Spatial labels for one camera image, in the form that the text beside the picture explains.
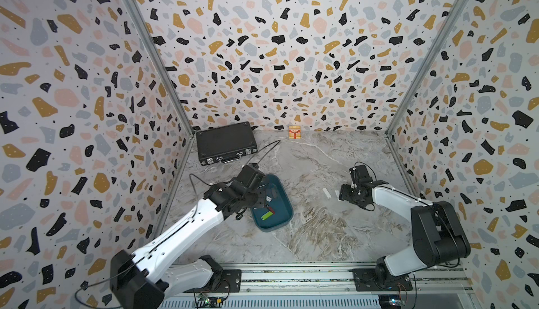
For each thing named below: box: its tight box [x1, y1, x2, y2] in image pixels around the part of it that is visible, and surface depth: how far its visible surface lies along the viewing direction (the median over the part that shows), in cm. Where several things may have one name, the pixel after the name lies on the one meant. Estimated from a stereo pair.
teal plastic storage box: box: [250, 174, 294, 233], surface depth 92 cm
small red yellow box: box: [288, 125, 302, 140], surface depth 123 cm
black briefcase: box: [195, 121, 258, 166], surface depth 112 cm
